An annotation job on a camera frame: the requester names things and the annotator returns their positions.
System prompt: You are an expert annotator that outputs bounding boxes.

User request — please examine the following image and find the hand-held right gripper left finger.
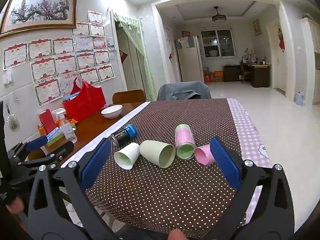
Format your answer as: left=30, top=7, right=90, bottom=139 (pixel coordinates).
left=27, top=137, right=118, bottom=240

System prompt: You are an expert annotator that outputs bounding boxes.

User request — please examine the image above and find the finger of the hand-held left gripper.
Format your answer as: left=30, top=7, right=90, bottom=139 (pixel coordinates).
left=17, top=141, right=75, bottom=172
left=7, top=135, right=48, bottom=167

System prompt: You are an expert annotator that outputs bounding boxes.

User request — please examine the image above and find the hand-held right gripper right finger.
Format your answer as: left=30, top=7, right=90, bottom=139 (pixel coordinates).
left=209, top=137, right=296, bottom=240

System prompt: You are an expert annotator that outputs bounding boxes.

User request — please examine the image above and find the white cup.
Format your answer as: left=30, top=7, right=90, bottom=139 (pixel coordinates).
left=114, top=142, right=140, bottom=170

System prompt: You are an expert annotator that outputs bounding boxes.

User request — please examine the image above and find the pink label green cup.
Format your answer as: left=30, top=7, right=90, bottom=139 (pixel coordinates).
left=174, top=124, right=196, bottom=160

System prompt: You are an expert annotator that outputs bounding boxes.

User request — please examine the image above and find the pale green cup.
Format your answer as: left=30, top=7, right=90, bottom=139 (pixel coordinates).
left=139, top=140, right=175, bottom=168

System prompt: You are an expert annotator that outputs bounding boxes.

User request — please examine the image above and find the person's left hand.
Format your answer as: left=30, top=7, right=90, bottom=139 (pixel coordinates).
left=6, top=197, right=25, bottom=215

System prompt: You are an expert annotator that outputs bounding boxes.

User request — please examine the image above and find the person's right hand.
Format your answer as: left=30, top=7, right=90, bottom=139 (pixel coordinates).
left=167, top=229, right=187, bottom=240

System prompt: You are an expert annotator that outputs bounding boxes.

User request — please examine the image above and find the green box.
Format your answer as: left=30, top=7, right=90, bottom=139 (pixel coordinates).
left=47, top=133, right=65, bottom=147

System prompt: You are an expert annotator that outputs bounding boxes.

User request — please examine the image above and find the hanging white brush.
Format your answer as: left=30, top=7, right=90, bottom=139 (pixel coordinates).
left=6, top=102, right=20, bottom=132

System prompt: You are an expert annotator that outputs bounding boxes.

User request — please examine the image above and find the blue and white box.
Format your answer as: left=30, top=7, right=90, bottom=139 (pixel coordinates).
left=46, top=127, right=63, bottom=140

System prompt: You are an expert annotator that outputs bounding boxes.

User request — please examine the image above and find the clear spray bottle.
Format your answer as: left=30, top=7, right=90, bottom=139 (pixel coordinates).
left=52, top=108, right=77, bottom=143

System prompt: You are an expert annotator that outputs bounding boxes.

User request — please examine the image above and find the wooden table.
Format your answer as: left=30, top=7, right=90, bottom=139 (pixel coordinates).
left=27, top=102, right=150, bottom=161

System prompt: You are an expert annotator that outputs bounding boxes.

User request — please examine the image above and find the pink checked tablecloth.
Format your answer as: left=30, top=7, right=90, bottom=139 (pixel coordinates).
left=226, top=98, right=273, bottom=227

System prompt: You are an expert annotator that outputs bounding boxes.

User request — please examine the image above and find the black and blue can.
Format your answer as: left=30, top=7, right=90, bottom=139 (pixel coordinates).
left=110, top=123, right=137, bottom=147

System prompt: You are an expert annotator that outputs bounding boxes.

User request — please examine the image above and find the white bowl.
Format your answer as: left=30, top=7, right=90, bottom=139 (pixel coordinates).
left=101, top=104, right=123, bottom=119

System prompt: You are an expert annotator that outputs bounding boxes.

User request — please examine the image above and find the red bag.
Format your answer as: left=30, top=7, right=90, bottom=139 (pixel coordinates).
left=62, top=77, right=107, bottom=122

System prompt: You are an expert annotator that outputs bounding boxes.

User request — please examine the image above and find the brown dotted tablecloth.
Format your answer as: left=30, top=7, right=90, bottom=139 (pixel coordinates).
left=85, top=98, right=253, bottom=238

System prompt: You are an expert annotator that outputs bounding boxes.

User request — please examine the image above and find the chair with grey jacket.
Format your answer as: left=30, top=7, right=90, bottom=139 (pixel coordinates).
left=157, top=81, right=212, bottom=101

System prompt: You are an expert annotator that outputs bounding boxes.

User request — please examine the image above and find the dark low cabinet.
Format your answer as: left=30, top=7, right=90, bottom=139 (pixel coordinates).
left=223, top=65, right=242, bottom=82

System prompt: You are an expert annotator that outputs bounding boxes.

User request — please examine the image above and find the dark wooden chair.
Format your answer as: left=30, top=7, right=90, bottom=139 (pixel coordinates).
left=239, top=62, right=252, bottom=84

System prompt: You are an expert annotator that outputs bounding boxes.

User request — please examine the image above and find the dark wooden desk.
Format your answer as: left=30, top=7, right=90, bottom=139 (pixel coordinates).
left=240, top=62, right=272, bottom=88

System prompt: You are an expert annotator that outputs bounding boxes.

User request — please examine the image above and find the green curtain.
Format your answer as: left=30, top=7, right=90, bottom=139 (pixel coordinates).
left=110, top=9, right=157, bottom=102

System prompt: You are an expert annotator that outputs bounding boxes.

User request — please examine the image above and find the white refrigerator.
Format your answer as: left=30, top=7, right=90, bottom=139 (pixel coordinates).
left=175, top=35, right=204, bottom=83

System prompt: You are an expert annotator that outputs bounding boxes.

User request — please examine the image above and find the white door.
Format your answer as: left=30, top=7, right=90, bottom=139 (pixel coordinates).
left=266, top=20, right=288, bottom=95

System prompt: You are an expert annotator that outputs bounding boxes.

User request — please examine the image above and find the window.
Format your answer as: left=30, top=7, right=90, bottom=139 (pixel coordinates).
left=200, top=29, right=237, bottom=58

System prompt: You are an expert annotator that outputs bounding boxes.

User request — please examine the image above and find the framed blossom painting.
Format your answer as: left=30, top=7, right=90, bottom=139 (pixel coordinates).
left=0, top=0, right=78, bottom=38

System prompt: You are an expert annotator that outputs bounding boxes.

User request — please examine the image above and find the ceiling fan lamp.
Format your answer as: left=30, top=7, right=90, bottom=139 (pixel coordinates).
left=211, top=6, right=227, bottom=23

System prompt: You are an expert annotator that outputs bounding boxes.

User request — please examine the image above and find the group of wall certificates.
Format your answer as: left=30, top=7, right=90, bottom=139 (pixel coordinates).
left=2, top=10, right=117, bottom=108

